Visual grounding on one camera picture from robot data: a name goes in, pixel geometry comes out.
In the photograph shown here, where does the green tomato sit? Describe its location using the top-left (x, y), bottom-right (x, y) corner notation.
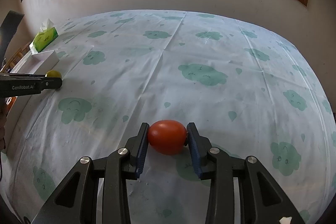
top-left (45, 70), bottom-right (62, 79)

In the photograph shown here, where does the red tomato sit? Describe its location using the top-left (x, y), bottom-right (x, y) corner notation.
top-left (147, 120), bottom-right (187, 156)

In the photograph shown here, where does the large orange mandarin front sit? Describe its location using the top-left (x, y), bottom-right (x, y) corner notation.
top-left (6, 97), bottom-right (17, 111)

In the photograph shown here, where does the person left hand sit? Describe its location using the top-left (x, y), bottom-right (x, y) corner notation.
top-left (0, 104), bottom-right (7, 150)

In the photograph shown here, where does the white rectangular tray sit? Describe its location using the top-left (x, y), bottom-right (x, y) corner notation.
top-left (4, 49), bottom-right (60, 151)

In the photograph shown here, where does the wooden chair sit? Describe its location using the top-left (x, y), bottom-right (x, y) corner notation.
top-left (1, 43), bottom-right (30, 73)

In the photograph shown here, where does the green tissue box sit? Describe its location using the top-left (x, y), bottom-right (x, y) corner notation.
top-left (29, 19), bottom-right (59, 55)

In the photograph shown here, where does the cloud print tablecloth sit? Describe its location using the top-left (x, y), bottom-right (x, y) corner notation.
top-left (1, 10), bottom-right (335, 223)

